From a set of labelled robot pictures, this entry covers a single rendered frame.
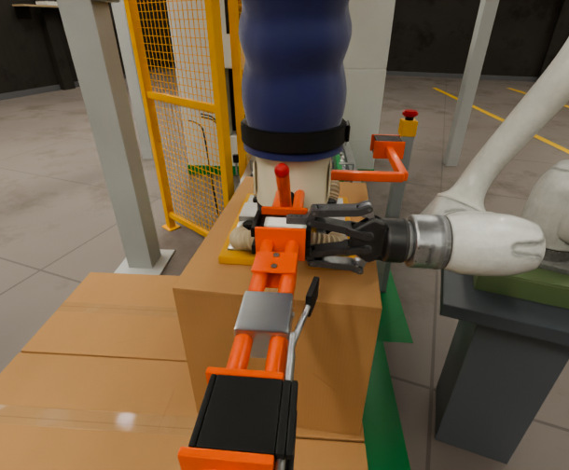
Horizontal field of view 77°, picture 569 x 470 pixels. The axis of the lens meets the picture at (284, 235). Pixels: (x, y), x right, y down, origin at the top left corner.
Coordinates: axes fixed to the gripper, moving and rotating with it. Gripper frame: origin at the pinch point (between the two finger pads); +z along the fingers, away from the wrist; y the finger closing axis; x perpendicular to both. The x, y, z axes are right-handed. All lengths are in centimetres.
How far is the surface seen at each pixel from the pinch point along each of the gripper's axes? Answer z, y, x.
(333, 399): -11.5, 40.4, -1.9
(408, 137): -49, 14, 118
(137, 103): 184, 45, 344
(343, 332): -11.8, 19.9, -2.0
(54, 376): 64, 54, 9
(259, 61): 5.9, -25.2, 17.2
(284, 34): 1.4, -29.5, 15.9
